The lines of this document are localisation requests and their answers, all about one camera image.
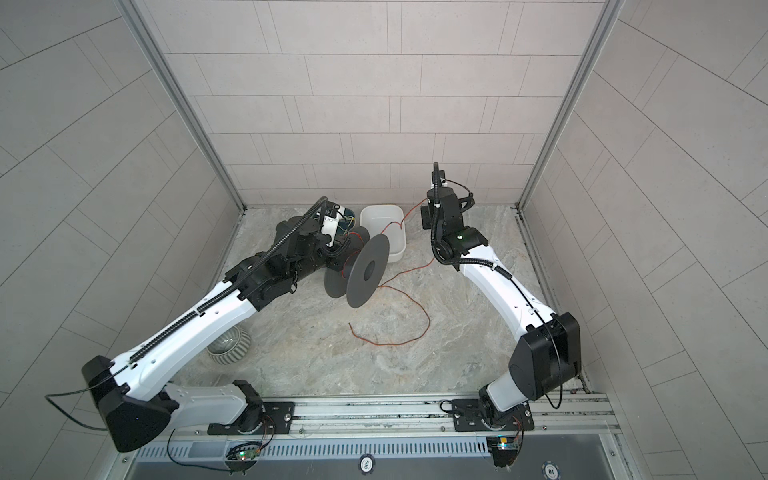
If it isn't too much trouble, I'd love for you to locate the green circuit board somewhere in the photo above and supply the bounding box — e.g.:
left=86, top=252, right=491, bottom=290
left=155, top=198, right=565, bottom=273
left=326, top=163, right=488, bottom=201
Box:
left=486, top=436, right=522, bottom=468
left=225, top=441, right=263, bottom=463

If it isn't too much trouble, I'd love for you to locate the grey perforated cable spool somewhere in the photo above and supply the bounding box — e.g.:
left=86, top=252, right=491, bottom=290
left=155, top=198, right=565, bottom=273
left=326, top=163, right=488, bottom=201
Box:
left=324, top=227, right=389, bottom=308

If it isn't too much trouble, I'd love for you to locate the aluminium corner wall profile left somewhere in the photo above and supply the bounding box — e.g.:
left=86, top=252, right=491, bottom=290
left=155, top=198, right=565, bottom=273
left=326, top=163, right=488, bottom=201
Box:
left=115, top=0, right=247, bottom=213

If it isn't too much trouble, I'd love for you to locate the dark teal plastic tray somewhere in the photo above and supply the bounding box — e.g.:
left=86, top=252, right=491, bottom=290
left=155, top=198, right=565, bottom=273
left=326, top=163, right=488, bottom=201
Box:
left=337, top=207, right=356, bottom=236

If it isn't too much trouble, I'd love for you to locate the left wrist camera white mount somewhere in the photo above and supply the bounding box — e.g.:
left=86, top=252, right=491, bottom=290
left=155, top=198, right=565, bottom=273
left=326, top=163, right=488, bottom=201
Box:
left=321, top=203, right=343, bottom=247

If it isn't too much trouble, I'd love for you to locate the aluminium corner wall profile right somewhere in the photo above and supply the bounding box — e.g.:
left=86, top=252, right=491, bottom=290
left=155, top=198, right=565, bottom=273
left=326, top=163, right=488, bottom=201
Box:
left=517, top=0, right=623, bottom=212

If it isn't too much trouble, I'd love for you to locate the ribbed grey ceramic cup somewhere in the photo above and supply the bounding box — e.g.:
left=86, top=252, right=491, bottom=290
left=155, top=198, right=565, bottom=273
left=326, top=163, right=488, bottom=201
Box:
left=206, top=326, right=252, bottom=365

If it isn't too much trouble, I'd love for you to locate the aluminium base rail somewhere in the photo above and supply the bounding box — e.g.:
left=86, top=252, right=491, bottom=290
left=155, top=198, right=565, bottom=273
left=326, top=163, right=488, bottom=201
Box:
left=116, top=392, right=619, bottom=463

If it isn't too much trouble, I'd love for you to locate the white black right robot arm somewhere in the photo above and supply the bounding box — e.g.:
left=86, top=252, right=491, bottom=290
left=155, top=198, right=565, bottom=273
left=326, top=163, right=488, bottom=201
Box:
left=420, top=163, right=582, bottom=430

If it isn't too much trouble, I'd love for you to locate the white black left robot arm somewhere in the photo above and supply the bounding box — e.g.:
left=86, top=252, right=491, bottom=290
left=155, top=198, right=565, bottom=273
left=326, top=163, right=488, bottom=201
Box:
left=82, top=197, right=370, bottom=453

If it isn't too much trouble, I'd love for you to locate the left green circuit board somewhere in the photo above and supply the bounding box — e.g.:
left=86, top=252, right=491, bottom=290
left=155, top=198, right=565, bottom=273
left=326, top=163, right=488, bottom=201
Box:
left=225, top=441, right=263, bottom=463

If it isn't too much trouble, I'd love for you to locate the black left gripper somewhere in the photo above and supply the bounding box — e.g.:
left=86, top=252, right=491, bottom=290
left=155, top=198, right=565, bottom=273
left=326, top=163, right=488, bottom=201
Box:
left=284, top=232, right=353, bottom=287

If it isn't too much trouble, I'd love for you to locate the aluminium corner wall profile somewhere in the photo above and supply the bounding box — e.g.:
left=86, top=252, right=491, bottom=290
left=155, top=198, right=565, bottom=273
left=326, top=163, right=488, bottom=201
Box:
left=115, top=0, right=247, bottom=213
left=517, top=0, right=623, bottom=212

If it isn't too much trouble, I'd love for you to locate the white plastic tray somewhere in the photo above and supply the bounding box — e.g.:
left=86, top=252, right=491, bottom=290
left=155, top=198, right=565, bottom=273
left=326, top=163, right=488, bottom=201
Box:
left=359, top=205, right=407, bottom=263

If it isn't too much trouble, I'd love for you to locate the right green circuit board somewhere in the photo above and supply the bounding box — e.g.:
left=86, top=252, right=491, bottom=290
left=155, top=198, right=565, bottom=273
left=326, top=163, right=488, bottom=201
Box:
left=486, top=436, right=522, bottom=468

